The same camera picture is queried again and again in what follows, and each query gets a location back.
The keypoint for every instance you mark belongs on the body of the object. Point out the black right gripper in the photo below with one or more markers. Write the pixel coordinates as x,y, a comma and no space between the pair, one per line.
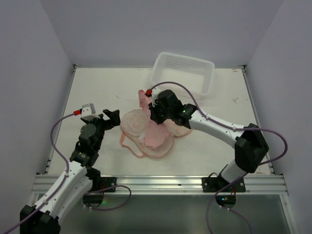
156,116

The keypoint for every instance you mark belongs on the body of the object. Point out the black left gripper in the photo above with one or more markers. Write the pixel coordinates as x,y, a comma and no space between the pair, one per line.
114,120

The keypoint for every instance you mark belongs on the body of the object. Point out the pink bra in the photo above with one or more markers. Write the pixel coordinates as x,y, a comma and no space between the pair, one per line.
154,134

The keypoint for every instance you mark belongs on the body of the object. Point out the peach floral mesh laundry bag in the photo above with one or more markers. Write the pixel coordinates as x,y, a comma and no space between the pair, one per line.
133,125

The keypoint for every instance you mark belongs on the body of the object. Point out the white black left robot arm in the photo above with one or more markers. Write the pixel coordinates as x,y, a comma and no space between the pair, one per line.
78,178

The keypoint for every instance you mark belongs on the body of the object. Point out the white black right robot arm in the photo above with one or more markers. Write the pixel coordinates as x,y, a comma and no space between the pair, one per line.
248,142

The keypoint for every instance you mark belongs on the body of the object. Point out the white plastic mesh basket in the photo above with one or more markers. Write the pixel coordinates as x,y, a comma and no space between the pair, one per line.
197,75

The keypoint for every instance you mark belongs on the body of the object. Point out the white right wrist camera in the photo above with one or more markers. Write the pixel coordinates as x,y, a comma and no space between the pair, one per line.
154,95

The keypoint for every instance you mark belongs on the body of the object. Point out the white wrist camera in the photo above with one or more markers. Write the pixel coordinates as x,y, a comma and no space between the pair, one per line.
88,112
154,95

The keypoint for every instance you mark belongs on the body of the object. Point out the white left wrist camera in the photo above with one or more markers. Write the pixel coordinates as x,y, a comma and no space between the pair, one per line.
88,112

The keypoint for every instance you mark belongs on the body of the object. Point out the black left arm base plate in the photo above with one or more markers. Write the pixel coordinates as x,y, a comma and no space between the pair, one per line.
107,184

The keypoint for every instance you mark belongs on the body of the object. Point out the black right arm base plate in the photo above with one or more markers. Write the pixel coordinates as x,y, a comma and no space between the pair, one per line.
214,183

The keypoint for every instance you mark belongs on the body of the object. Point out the aluminium mounting rail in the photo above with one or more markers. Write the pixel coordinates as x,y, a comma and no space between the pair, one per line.
193,185

